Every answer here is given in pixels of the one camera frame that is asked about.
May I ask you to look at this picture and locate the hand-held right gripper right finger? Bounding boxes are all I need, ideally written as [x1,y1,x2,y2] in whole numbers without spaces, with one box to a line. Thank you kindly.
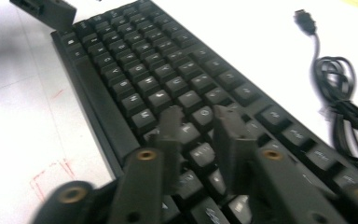
[212,105,259,196]

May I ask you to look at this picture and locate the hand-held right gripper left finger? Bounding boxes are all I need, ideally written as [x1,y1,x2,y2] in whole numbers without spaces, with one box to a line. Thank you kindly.
[154,105,186,196]

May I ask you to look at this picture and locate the black keyboard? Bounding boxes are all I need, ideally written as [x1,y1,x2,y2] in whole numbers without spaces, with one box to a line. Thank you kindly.
[50,0,358,224]

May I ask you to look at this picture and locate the black keyboard cable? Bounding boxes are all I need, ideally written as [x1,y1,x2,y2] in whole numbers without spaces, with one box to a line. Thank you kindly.
[293,8,358,175]

